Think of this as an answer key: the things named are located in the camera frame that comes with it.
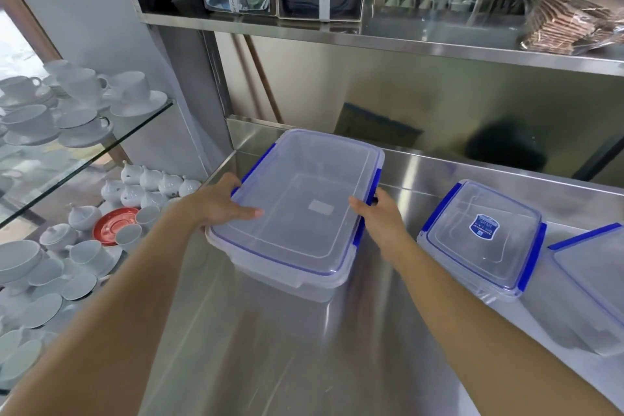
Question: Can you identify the group of white lidded pots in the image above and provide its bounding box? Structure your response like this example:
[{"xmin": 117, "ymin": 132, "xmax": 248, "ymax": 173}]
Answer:
[{"xmin": 101, "ymin": 161, "xmax": 202, "ymax": 210}]

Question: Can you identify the square clear container blue label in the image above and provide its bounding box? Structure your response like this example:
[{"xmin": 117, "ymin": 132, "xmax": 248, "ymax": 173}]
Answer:
[{"xmin": 417, "ymin": 180, "xmax": 548, "ymax": 303}]

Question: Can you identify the stainless steel shelf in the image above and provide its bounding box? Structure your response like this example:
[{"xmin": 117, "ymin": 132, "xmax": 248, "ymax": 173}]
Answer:
[{"xmin": 110, "ymin": 0, "xmax": 624, "ymax": 78}]

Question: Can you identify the red saucer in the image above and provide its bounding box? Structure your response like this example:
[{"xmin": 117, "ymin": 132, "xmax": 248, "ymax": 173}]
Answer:
[{"xmin": 93, "ymin": 207, "xmax": 141, "ymax": 247}]

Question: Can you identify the large white bowl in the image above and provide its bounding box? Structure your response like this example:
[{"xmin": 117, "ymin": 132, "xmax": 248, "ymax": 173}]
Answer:
[{"xmin": 0, "ymin": 240, "xmax": 43, "ymax": 285}]

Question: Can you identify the clear bag of brown wafers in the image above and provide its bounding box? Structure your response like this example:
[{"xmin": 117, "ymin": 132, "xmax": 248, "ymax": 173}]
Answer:
[{"xmin": 518, "ymin": 0, "xmax": 624, "ymax": 56}]

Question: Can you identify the large clear blue-clipped container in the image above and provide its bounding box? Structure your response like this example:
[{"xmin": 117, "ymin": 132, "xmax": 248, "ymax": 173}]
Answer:
[{"xmin": 205, "ymin": 128, "xmax": 385, "ymax": 303}]

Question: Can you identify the person's left forearm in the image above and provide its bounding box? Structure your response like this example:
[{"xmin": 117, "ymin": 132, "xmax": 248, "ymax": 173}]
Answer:
[{"xmin": 0, "ymin": 199, "xmax": 205, "ymax": 416}]

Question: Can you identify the white sugar bowl with lid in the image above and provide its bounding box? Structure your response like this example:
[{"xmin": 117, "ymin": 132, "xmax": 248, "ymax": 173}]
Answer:
[
  {"xmin": 39, "ymin": 224, "xmax": 80, "ymax": 252},
  {"xmin": 67, "ymin": 204, "xmax": 102, "ymax": 231}
]

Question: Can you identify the person's right hand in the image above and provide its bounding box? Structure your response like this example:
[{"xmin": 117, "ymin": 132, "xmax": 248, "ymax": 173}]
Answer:
[{"xmin": 348, "ymin": 188, "xmax": 416, "ymax": 259}]

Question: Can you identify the person's right forearm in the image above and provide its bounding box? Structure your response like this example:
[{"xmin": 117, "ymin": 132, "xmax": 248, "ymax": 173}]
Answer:
[{"xmin": 385, "ymin": 234, "xmax": 624, "ymax": 416}]

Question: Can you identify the pile of white saucers and cups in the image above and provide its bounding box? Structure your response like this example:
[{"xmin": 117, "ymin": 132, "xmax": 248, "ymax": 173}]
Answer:
[{"xmin": 0, "ymin": 206, "xmax": 162, "ymax": 389}]

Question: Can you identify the glass shelf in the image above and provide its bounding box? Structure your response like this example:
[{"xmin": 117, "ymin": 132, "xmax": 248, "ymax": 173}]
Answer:
[{"xmin": 0, "ymin": 98, "xmax": 176, "ymax": 229}]

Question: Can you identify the clear container with blue clips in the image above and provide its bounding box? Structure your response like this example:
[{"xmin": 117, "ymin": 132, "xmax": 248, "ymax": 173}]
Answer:
[{"xmin": 522, "ymin": 223, "xmax": 624, "ymax": 358}]

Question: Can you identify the person's left hand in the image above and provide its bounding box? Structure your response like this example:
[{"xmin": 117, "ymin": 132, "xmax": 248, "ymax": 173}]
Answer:
[{"xmin": 184, "ymin": 172, "xmax": 265, "ymax": 233}]

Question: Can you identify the group of white cups and saucers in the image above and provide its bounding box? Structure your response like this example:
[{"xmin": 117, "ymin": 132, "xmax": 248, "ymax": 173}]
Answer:
[{"xmin": 0, "ymin": 59, "xmax": 168, "ymax": 149}]

